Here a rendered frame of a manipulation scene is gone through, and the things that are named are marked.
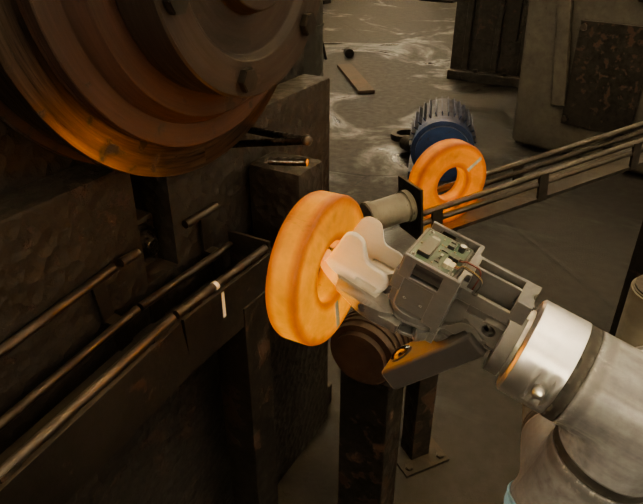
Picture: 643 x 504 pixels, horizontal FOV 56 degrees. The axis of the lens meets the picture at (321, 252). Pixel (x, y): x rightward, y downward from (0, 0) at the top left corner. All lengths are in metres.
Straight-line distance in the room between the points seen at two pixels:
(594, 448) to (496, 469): 1.00
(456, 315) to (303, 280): 0.14
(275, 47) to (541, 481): 0.49
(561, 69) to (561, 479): 2.85
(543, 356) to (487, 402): 1.19
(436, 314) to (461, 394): 1.19
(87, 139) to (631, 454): 0.53
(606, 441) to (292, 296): 0.28
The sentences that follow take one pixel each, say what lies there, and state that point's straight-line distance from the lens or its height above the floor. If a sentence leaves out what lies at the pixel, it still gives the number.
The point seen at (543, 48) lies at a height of 0.54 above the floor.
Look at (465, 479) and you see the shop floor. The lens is 1.51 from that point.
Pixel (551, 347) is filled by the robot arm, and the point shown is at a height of 0.84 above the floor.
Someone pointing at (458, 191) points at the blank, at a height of 0.68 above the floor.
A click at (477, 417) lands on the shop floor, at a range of 1.66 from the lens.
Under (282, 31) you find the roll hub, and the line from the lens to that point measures 0.68.
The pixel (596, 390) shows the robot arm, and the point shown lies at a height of 0.81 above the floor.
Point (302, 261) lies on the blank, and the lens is 0.54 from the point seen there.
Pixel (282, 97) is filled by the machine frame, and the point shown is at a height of 0.87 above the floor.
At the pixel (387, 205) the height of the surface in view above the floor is 0.69.
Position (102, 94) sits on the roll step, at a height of 1.00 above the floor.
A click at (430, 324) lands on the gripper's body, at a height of 0.83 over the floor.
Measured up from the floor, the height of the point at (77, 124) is 0.98.
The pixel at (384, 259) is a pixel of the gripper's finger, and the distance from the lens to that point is 0.59.
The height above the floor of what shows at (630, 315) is 0.46.
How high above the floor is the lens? 1.14
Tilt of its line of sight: 30 degrees down
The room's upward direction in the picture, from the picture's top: straight up
